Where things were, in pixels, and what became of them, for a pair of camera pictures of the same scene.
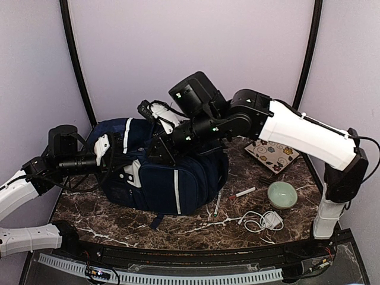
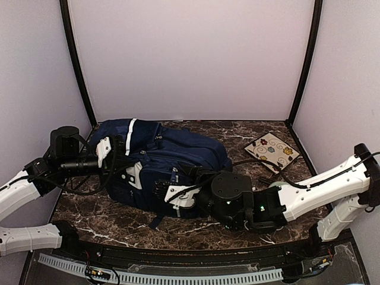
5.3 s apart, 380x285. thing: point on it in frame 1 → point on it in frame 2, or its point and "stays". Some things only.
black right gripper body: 175,152 → 202,174
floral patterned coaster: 274,156 stays
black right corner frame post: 310,54 stays
